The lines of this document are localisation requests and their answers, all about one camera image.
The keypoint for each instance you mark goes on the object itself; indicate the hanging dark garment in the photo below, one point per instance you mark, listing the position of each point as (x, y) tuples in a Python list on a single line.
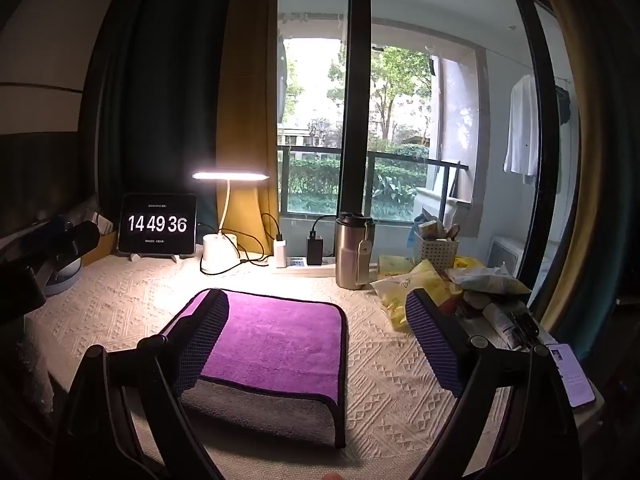
[(563, 105)]

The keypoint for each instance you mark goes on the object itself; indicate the white power strip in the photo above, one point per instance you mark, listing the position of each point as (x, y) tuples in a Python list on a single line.
[(310, 270)]

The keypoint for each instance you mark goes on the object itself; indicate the white charger plug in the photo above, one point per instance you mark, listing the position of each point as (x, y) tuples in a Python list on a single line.
[(279, 254)]

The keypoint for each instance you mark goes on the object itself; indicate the balcony railing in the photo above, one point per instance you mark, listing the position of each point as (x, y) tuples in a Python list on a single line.
[(320, 152)]

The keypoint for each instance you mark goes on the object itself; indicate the tablet with clock display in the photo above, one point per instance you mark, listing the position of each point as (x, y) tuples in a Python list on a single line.
[(156, 223)]

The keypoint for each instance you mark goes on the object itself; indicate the yellow tissue packet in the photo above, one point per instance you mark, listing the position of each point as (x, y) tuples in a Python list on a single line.
[(395, 265)]

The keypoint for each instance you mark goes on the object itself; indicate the stainless steel tumbler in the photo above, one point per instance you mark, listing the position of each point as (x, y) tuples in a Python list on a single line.
[(350, 255)]

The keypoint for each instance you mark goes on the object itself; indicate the black sliding door frame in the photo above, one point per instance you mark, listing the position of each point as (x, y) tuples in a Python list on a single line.
[(356, 85)]

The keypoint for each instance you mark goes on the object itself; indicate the white round fan base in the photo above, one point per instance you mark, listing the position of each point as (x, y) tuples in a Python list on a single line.
[(62, 280)]

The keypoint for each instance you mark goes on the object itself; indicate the black charger plug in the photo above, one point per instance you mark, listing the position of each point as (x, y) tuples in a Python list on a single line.
[(315, 250)]

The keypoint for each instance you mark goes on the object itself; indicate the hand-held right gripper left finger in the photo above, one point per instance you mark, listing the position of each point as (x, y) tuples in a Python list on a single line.
[(200, 340)]

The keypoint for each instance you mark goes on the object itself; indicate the white plastic bag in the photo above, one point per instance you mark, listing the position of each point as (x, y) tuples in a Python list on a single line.
[(482, 280)]

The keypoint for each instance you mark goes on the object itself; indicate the white tube bottle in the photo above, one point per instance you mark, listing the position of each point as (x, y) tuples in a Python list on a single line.
[(500, 325)]

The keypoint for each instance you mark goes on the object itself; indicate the small black tool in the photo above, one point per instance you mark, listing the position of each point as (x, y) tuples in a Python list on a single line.
[(524, 327)]

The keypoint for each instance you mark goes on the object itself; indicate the smartphone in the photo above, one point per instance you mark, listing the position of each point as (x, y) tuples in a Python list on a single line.
[(572, 375)]

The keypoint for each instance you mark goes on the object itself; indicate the hanging white shirt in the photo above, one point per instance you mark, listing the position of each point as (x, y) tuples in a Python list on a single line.
[(521, 125)]

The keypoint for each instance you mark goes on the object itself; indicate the cardboard box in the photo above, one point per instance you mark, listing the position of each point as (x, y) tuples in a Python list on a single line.
[(107, 240)]

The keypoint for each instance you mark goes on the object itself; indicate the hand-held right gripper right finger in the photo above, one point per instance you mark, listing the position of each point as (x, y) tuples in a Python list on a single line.
[(434, 340)]

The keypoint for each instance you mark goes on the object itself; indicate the yellow plastic bag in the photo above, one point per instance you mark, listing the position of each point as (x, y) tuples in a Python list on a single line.
[(400, 292)]

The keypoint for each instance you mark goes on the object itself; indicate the cream textured tablecloth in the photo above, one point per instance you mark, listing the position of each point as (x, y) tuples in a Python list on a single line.
[(390, 385)]

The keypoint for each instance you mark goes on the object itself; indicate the white desk lamp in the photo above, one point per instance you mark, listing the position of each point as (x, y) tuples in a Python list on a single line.
[(219, 252)]

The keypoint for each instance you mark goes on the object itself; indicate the white plastic basket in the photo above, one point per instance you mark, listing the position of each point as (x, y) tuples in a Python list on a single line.
[(436, 255)]

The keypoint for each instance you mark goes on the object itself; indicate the white boxy appliance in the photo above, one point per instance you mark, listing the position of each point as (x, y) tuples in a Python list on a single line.
[(505, 257)]

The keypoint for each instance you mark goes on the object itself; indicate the purple towel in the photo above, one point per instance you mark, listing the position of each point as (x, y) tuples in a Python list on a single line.
[(280, 340)]

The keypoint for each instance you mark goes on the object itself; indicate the dark green curtain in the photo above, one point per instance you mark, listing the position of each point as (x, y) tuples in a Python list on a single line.
[(160, 85)]

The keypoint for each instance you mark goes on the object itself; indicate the yellow curtain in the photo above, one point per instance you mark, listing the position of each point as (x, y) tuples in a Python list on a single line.
[(247, 85)]

